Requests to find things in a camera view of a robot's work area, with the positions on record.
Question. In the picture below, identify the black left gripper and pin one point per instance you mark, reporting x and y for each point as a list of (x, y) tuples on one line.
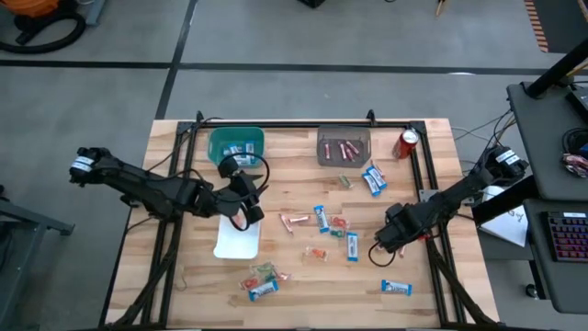
[(245, 193)]

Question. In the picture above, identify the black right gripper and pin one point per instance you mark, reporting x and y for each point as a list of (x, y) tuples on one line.
[(395, 227)]

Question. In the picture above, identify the red gummy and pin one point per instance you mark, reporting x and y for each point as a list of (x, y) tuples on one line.
[(338, 222), (238, 220), (249, 282)]

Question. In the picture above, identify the red white snack packet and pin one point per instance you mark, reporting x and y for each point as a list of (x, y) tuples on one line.
[(299, 219)]

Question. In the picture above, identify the green gummy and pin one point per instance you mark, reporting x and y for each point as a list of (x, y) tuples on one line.
[(345, 180), (265, 267), (269, 277), (336, 233)]

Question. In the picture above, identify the orange gummy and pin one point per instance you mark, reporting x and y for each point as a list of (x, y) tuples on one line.
[(281, 276), (316, 253)]

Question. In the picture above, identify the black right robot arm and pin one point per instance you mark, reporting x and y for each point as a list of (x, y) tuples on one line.
[(459, 195)]

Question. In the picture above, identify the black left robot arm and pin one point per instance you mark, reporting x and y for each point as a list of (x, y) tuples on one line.
[(138, 184)]

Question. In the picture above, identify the candy wrapper pile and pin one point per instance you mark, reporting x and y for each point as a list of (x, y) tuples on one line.
[(574, 164)]

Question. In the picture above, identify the white plastic bin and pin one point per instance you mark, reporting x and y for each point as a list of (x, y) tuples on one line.
[(236, 243)]

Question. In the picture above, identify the green plastic bin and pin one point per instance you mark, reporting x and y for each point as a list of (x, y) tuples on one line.
[(216, 138)]

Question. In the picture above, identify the red soda can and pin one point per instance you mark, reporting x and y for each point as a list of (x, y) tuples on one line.
[(404, 146)]

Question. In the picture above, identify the grey translucent plastic bin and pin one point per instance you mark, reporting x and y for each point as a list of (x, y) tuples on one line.
[(328, 135)]

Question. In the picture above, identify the black desk beam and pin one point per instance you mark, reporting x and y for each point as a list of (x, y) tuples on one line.
[(505, 200)]

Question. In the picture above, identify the white paper sheet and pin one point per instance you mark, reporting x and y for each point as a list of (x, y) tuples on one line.
[(510, 227)]

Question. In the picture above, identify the black side clamp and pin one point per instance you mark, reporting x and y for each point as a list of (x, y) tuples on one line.
[(125, 200)]

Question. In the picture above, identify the black caster wheel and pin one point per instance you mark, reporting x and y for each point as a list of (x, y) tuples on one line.
[(531, 290)]

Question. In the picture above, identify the dark grey desk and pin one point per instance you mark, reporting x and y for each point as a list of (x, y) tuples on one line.
[(542, 147), (565, 285)]

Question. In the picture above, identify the black backlit keyboard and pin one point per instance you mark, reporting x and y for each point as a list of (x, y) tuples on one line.
[(569, 236)]

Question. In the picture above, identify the black diagonal pole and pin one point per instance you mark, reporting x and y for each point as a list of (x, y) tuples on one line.
[(551, 73)]

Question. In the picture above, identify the black desk device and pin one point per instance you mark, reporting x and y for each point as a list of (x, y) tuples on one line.
[(580, 103)]

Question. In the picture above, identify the black floor mat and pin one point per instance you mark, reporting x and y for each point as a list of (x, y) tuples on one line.
[(565, 27)]

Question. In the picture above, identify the orange vacuum cleaner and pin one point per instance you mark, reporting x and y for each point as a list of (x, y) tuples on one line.
[(32, 5)]

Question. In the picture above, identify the grey metal bracket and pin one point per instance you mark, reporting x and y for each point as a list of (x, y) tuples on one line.
[(426, 196)]

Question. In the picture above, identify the black aluminium rig frame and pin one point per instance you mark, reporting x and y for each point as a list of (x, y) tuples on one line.
[(298, 124)]

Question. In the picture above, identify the grey metal cart frame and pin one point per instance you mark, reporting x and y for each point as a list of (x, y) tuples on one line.
[(41, 222)]

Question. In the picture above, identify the grey post base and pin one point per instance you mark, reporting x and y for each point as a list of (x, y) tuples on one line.
[(95, 14)]

